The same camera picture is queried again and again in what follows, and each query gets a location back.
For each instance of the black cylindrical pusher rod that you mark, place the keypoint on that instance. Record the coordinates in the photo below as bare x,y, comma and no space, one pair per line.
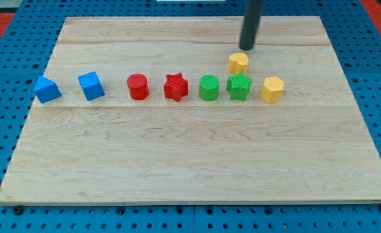
251,20

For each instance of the yellow heart block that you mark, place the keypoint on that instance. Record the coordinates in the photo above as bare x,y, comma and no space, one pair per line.
238,62

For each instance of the green star block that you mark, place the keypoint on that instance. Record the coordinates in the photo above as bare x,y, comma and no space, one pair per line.
238,86

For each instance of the yellow hexagon block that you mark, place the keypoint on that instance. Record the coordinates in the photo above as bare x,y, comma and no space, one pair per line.
272,89

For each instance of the green cylinder block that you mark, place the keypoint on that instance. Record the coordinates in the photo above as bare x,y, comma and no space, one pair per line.
209,87

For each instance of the red star block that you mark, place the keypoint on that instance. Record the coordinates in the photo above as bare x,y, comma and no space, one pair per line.
175,87

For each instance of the red cylinder block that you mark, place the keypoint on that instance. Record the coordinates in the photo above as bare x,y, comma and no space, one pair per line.
138,87

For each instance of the light wooden board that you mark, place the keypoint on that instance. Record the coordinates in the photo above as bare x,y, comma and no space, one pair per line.
310,147

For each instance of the blue cube block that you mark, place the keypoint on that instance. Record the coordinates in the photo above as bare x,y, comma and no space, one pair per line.
91,85

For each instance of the blue triangular prism block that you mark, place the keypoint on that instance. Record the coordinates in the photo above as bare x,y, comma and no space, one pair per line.
46,90

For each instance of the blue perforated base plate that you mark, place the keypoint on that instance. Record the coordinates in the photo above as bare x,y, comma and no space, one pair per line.
25,49

